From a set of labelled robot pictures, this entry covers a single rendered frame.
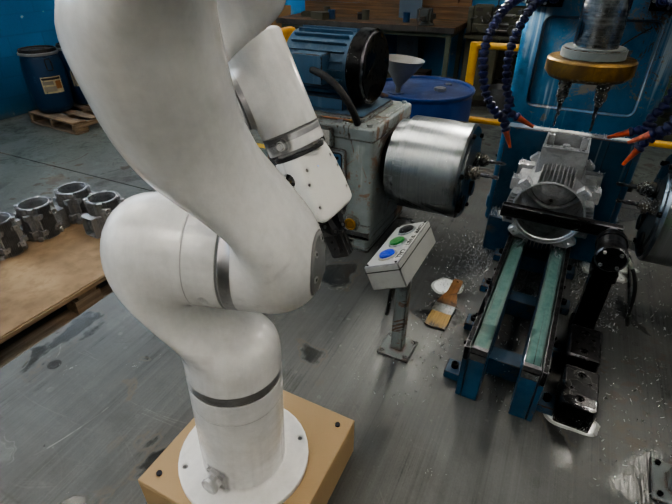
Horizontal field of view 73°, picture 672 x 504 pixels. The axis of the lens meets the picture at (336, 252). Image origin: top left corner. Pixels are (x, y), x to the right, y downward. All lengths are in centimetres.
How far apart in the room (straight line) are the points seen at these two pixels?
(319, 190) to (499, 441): 55
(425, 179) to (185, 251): 81
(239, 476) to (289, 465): 8
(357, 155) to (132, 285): 83
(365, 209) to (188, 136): 96
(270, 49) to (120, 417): 70
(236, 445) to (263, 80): 47
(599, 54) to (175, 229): 93
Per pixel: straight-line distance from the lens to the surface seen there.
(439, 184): 117
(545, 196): 136
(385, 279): 82
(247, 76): 63
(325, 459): 75
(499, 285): 106
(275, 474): 73
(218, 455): 67
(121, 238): 49
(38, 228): 308
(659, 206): 119
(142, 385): 103
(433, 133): 120
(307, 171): 64
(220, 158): 36
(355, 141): 120
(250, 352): 54
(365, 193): 124
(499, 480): 88
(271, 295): 44
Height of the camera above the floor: 152
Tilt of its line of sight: 33 degrees down
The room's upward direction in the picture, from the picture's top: straight up
